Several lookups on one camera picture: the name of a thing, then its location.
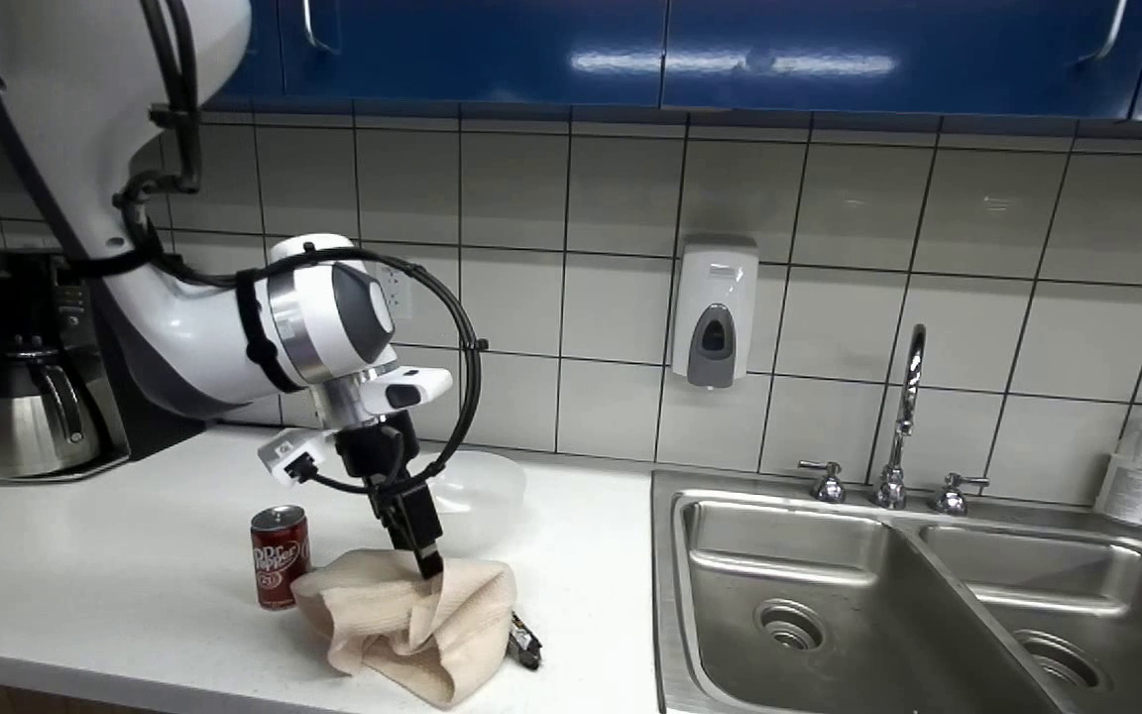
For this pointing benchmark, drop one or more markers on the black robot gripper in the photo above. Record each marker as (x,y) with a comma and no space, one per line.
(376,457)

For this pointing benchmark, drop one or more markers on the beige cloth towel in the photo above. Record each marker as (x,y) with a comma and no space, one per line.
(438,641)

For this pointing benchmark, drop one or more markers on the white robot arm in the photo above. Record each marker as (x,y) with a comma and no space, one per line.
(104,117)

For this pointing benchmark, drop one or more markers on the dark snack bar wrapper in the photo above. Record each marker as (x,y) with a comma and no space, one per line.
(524,645)

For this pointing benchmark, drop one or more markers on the red soda can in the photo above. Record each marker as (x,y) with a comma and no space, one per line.
(278,540)

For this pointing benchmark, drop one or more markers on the stainless steel double sink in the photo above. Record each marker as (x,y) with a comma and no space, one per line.
(770,600)

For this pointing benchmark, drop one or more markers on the chrome sink faucet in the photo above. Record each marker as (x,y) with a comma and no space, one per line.
(890,482)

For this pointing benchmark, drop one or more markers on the stainless steel coffee carafe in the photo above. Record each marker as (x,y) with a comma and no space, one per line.
(46,423)

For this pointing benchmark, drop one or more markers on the black steel coffee maker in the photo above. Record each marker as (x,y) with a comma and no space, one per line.
(46,309)

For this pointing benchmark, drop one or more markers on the wooden lower cabinet front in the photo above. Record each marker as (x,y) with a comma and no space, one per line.
(52,706)

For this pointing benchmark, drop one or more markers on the blue upper cabinets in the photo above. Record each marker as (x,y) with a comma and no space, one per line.
(830,58)

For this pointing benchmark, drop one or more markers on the clear soap bottle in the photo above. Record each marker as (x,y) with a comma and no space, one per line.
(1123,478)

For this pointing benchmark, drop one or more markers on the white wall soap dispenser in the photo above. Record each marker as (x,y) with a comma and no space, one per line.
(713,313)

